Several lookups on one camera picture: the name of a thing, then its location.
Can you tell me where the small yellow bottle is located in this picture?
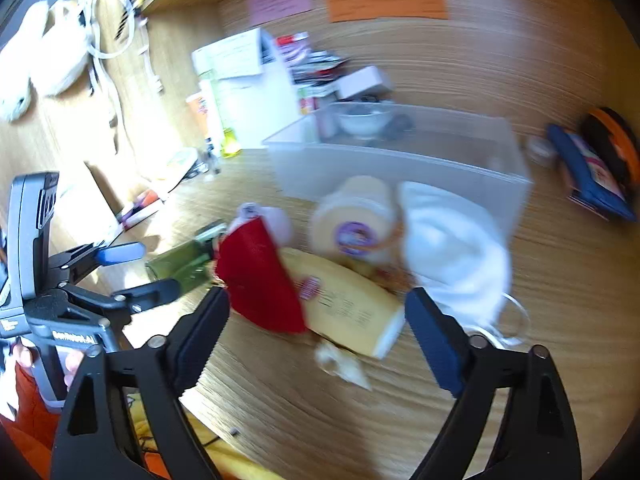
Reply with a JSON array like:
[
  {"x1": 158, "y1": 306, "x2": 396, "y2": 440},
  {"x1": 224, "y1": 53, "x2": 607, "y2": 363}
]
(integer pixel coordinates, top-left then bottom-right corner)
[{"x1": 220, "y1": 127, "x2": 244, "y2": 159}]

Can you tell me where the wooden desktop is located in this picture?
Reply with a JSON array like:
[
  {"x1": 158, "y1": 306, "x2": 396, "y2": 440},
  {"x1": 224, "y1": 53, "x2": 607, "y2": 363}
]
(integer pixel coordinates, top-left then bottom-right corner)
[{"x1": 50, "y1": 125, "x2": 638, "y2": 480}]

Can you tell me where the person's left hand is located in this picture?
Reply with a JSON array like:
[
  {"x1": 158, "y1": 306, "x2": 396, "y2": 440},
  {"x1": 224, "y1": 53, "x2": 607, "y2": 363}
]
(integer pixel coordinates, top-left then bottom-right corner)
[{"x1": 11, "y1": 340, "x2": 87, "y2": 391}]

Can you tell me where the white bowl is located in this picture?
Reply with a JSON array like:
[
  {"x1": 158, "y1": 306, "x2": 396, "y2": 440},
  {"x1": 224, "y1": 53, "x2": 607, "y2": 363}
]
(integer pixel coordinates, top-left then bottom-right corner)
[{"x1": 336, "y1": 105, "x2": 393, "y2": 137}]

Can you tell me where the orange cloth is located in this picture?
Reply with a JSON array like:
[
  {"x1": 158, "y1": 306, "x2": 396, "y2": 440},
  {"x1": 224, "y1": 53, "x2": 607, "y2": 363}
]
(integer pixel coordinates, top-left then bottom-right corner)
[{"x1": 0, "y1": 360, "x2": 66, "y2": 480}]

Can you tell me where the clear plastic bin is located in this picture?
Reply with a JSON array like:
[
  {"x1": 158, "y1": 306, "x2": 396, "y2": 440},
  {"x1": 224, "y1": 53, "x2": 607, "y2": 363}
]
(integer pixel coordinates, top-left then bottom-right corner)
[{"x1": 262, "y1": 101, "x2": 532, "y2": 242}]

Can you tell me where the pink sticky note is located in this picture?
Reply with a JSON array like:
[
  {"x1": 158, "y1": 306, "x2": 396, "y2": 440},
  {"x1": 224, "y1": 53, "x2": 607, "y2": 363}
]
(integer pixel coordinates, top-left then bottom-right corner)
[{"x1": 248, "y1": 0, "x2": 313, "y2": 27}]

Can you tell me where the white fluffy cloth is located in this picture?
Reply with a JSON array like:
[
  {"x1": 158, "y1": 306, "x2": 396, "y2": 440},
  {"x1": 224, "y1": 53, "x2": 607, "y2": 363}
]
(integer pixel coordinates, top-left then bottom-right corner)
[
  {"x1": 37, "y1": 0, "x2": 94, "y2": 97},
  {"x1": 0, "y1": 0, "x2": 51, "y2": 122}
]

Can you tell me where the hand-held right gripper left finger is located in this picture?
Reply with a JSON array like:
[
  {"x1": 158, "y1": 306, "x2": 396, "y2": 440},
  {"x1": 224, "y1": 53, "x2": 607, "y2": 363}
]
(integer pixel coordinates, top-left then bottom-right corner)
[{"x1": 49, "y1": 286, "x2": 232, "y2": 480}]

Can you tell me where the large white carton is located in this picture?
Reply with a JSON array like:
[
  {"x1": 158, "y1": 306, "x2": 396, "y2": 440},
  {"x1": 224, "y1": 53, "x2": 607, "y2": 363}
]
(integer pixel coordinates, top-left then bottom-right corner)
[{"x1": 192, "y1": 27, "x2": 301, "y2": 148}]

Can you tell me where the white cable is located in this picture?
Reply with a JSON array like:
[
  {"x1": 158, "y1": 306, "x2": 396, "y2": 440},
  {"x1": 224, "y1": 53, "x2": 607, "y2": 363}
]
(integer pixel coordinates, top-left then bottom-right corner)
[{"x1": 84, "y1": 0, "x2": 166, "y2": 133}]

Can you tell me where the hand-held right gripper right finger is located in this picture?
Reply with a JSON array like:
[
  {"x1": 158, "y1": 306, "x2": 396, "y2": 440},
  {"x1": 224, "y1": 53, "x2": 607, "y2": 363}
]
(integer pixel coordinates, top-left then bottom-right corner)
[{"x1": 404, "y1": 286, "x2": 584, "y2": 480}]

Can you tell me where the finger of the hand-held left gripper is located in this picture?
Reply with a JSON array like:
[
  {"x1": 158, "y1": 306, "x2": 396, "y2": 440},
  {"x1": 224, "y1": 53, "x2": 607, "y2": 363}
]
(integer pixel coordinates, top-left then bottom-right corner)
[
  {"x1": 60, "y1": 278, "x2": 182, "y2": 329},
  {"x1": 47, "y1": 241, "x2": 147, "y2": 282}
]

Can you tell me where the yellow sunscreen tube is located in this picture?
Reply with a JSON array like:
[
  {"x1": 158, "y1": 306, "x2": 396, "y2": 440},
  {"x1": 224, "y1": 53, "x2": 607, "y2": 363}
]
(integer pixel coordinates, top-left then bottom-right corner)
[{"x1": 280, "y1": 247, "x2": 406, "y2": 360}]

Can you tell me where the orange white tube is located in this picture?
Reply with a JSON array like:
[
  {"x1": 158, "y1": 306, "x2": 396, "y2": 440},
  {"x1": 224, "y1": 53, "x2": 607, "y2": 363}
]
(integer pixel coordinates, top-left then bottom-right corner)
[{"x1": 186, "y1": 91, "x2": 212, "y2": 142}]

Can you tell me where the red pouch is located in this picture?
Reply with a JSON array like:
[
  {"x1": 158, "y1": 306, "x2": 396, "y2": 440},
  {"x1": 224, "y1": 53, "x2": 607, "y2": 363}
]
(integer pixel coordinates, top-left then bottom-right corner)
[{"x1": 215, "y1": 217, "x2": 307, "y2": 335}]

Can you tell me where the small white round container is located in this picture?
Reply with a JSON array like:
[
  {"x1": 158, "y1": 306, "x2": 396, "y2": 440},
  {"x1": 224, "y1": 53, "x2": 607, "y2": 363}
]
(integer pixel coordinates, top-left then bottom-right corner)
[{"x1": 525, "y1": 136, "x2": 553, "y2": 166}]

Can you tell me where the yellow cloth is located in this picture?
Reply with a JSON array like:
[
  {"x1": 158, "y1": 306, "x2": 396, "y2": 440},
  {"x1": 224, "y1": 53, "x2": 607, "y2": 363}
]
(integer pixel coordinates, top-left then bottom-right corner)
[{"x1": 125, "y1": 392, "x2": 283, "y2": 480}]

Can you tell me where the orange sticky note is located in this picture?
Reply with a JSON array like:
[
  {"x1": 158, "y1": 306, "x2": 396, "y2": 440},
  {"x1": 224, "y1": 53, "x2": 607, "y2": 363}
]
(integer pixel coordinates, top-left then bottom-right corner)
[{"x1": 326, "y1": 0, "x2": 447, "y2": 23}]

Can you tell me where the black orange round case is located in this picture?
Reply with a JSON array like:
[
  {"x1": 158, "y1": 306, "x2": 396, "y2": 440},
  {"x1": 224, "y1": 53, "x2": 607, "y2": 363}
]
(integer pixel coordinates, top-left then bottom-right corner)
[{"x1": 577, "y1": 106, "x2": 640, "y2": 201}]

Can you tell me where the green bottle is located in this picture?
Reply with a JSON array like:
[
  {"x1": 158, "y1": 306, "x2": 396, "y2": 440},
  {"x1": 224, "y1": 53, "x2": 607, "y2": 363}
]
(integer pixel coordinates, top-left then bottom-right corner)
[{"x1": 145, "y1": 220, "x2": 226, "y2": 293}]

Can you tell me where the blue patchwork pouch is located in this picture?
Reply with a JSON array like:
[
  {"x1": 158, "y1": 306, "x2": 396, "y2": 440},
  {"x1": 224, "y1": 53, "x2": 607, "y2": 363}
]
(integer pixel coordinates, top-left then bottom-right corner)
[{"x1": 545, "y1": 124, "x2": 637, "y2": 222}]

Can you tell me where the small white box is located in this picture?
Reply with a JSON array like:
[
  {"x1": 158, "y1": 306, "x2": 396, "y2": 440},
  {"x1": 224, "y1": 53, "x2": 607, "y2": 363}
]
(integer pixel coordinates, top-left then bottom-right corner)
[{"x1": 339, "y1": 66, "x2": 393, "y2": 101}]

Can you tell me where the stack of colourful booklets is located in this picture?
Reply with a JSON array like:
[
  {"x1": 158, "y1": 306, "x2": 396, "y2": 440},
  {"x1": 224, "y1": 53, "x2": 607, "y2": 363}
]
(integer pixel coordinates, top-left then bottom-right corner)
[{"x1": 275, "y1": 32, "x2": 351, "y2": 116}]

